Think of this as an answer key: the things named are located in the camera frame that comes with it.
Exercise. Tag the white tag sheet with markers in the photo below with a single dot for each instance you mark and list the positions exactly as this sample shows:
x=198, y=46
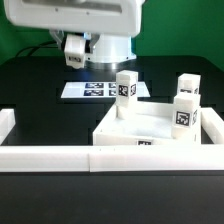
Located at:
x=74, y=90

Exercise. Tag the white U-shaped fence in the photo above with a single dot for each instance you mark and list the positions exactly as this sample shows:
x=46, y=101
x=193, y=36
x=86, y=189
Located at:
x=121, y=158

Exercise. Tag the white square table top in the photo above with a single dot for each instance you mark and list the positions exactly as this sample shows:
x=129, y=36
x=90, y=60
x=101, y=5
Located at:
x=150, y=125

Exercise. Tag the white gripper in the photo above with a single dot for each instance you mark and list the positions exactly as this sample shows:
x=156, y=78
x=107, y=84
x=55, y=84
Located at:
x=113, y=17

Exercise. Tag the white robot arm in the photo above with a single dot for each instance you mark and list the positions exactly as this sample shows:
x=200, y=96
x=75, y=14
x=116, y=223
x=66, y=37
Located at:
x=109, y=50

